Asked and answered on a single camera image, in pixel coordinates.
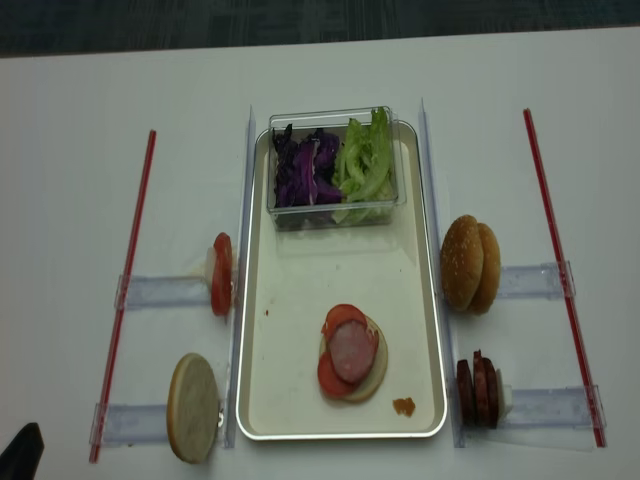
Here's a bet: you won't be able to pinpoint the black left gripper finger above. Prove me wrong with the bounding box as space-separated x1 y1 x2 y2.
0 422 45 480

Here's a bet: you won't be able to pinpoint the meat patty slice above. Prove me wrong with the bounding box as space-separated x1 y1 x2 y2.
328 320 378 384
456 360 476 426
473 350 499 429

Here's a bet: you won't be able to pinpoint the tomato slice on bun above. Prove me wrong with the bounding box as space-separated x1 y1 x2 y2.
317 304 379 399

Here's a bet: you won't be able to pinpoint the green lettuce leaves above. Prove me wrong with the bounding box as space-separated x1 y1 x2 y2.
332 107 395 204

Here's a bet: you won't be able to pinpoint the upright pale bun half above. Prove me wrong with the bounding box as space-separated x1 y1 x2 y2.
166 353 219 464

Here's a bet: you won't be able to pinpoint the left red rod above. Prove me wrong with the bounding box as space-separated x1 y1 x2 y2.
89 130 157 464

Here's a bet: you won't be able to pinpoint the red rod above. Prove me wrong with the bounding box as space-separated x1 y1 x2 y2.
89 130 157 464
523 108 607 448

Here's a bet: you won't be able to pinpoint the white rectangular metal tray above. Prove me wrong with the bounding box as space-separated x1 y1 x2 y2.
236 121 448 441

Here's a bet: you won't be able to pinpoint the bottom bun on tray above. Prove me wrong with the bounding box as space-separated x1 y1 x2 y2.
321 317 388 403

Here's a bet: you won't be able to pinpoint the orange sauce smear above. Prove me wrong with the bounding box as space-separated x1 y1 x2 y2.
392 397 416 418

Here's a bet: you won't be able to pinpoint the purple cabbage shreds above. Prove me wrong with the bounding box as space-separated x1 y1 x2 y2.
271 124 344 208

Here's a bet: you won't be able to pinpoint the clear plastic salad box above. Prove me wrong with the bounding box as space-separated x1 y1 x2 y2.
266 106 406 231

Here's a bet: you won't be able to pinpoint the rear bun top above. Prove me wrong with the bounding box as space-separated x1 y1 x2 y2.
469 223 501 315

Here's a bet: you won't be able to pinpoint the right red rod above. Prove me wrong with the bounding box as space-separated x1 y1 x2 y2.
523 108 607 448

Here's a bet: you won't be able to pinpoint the clear bun holder rail left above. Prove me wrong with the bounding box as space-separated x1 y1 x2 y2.
89 403 168 447

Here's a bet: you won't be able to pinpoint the clear bun holder rail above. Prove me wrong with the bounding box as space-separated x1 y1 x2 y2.
89 403 168 447
497 261 576 300

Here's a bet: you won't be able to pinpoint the clear tomato holder rail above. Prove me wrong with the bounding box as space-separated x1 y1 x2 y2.
114 275 210 311

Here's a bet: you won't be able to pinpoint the left long clear rail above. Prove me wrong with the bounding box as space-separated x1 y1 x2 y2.
222 106 256 449

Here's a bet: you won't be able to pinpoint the long clear rail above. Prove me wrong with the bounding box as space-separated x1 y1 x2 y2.
418 99 466 448
222 106 256 449

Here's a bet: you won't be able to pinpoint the right long clear rail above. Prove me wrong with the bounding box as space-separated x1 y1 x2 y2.
418 99 466 448

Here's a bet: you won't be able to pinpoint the clear patty holder rail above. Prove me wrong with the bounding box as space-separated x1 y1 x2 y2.
501 385 607 430

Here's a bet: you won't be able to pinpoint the clear bun holder rail right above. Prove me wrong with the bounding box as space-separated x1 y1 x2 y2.
497 261 576 300

